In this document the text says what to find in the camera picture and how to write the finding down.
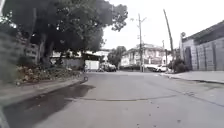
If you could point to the dark car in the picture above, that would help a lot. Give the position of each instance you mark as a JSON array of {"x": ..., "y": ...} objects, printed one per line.
[{"x": 110, "y": 68}]

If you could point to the round green tree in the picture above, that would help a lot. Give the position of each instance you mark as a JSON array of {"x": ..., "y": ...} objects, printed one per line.
[{"x": 116, "y": 55}]

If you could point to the low building with white gate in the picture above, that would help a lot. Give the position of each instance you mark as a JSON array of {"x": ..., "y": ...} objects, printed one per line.
[{"x": 90, "y": 61}]

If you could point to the utility pole with crossarms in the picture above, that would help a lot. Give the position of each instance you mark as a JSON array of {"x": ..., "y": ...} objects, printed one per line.
[{"x": 140, "y": 43}]

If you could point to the white two-storey house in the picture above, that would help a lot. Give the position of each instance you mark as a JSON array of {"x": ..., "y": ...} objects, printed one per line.
[{"x": 150, "y": 55}]

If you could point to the grey concrete road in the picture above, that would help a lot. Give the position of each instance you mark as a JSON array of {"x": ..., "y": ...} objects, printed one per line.
[{"x": 133, "y": 103}]

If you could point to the white car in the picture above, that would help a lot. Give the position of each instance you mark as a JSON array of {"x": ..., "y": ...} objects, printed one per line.
[{"x": 162, "y": 68}]

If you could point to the large dark tree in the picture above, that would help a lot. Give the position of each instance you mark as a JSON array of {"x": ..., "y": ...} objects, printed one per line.
[{"x": 63, "y": 23}]

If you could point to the tall leaning pole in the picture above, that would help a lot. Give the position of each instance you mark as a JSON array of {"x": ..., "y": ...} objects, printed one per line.
[{"x": 169, "y": 31}]

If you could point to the bed of low plants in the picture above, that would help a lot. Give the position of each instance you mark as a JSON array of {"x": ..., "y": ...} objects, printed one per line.
[{"x": 46, "y": 71}]

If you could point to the dark green bush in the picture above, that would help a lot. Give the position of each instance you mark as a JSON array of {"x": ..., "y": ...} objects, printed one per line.
[{"x": 179, "y": 66}]

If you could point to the concrete kerb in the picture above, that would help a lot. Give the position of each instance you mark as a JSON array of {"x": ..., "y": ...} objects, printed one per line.
[{"x": 36, "y": 89}]

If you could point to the pale concrete pavement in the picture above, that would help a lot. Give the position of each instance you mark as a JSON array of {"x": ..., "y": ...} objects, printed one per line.
[{"x": 203, "y": 76}]

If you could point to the grey walled building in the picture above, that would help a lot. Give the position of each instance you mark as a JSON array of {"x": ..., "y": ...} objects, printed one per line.
[{"x": 206, "y": 50}]

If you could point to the grey block wall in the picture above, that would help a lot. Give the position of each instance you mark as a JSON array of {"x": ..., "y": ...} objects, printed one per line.
[{"x": 13, "y": 48}]

